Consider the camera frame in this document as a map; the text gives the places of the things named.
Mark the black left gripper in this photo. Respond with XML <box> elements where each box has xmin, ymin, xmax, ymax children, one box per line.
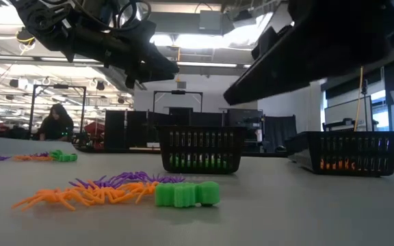
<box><xmin>63</xmin><ymin>20</ymin><xmax>180</xmax><ymax>89</ymax></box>

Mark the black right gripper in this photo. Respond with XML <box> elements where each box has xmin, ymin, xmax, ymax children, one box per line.
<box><xmin>223</xmin><ymin>0</ymin><xmax>394</xmax><ymax>105</ymax></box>

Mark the long ceiling light bar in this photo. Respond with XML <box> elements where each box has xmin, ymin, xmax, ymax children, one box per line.
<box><xmin>0</xmin><ymin>53</ymin><xmax>252</xmax><ymax>72</ymax></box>

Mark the black slotted plastic basket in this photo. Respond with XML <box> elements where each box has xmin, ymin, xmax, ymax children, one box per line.
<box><xmin>284</xmin><ymin>131</ymin><xmax>394</xmax><ymax>178</ymax></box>
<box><xmin>155</xmin><ymin>125</ymin><xmax>249</xmax><ymax>175</ymax></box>

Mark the neighbouring work table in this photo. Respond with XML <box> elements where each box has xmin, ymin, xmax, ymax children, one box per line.
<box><xmin>75</xmin><ymin>146</ymin><xmax>162</xmax><ymax>154</ymax></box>

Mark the black tripod stand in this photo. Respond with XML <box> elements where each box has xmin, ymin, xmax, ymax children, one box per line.
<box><xmin>360</xmin><ymin>79</ymin><xmax>369</xmax><ymax>131</ymax></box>

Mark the person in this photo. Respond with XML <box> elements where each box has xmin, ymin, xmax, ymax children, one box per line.
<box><xmin>38</xmin><ymin>102</ymin><xmax>75</xmax><ymax>142</ymax></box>

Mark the grey table mat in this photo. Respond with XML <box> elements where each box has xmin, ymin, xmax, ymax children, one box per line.
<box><xmin>0</xmin><ymin>135</ymin><xmax>394</xmax><ymax>246</ymax></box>

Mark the black metal rig frame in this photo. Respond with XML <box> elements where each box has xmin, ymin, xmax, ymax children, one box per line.
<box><xmin>152</xmin><ymin>90</ymin><xmax>204</xmax><ymax>113</ymax></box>
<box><xmin>28</xmin><ymin>83</ymin><xmax>88</xmax><ymax>138</ymax></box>

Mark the yellow hanging cable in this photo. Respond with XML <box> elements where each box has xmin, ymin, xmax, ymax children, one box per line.
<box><xmin>353</xmin><ymin>66</ymin><xmax>365</xmax><ymax>131</ymax></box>

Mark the black ceiling cable reel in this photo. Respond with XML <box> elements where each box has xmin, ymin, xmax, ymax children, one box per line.
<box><xmin>15</xmin><ymin>26</ymin><xmax>39</xmax><ymax>47</ymax></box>

